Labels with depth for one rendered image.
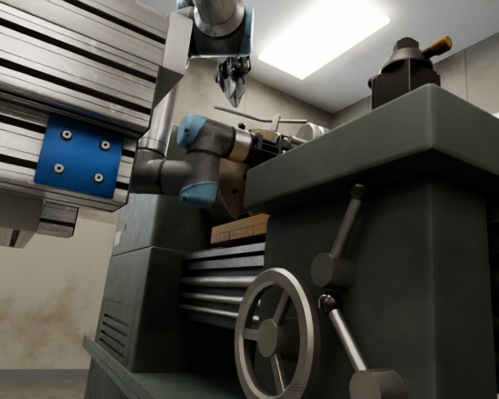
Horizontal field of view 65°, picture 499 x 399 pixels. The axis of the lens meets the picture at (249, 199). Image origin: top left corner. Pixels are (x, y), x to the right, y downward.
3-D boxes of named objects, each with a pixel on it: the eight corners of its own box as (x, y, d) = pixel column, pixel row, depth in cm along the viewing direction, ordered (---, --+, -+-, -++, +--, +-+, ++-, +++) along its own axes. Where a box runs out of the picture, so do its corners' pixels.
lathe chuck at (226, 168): (189, 215, 107) (221, 119, 118) (280, 252, 120) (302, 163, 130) (203, 210, 99) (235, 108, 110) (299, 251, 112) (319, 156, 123)
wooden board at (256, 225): (210, 243, 92) (211, 227, 93) (327, 264, 108) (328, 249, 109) (282, 229, 66) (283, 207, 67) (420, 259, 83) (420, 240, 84)
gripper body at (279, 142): (299, 170, 89) (254, 157, 84) (279, 178, 96) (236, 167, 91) (302, 139, 91) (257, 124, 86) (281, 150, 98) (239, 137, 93)
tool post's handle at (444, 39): (417, 60, 60) (417, 47, 60) (427, 66, 61) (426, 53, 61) (443, 45, 56) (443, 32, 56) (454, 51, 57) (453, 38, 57)
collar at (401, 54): (369, 76, 64) (369, 60, 65) (401, 92, 68) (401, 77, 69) (410, 51, 57) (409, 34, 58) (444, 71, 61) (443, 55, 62)
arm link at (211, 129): (172, 153, 84) (177, 118, 86) (218, 165, 89) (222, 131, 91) (184, 142, 77) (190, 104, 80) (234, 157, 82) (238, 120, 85)
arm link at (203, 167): (169, 207, 86) (177, 161, 88) (219, 210, 84) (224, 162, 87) (156, 198, 78) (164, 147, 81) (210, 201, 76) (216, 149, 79)
